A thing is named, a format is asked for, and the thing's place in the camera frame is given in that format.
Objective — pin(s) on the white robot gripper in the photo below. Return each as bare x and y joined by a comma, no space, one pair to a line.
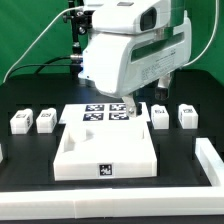
121,64

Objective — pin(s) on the white square tabletop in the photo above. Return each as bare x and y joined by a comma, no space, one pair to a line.
103,150

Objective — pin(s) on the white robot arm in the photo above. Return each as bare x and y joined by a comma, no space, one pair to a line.
136,17

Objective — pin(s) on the white sheet with fiducial tags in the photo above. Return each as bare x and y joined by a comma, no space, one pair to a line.
100,112

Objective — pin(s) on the white L-shaped obstacle fence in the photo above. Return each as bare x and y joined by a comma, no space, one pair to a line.
126,202

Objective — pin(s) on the white part at left edge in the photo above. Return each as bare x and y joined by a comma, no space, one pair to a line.
1,153

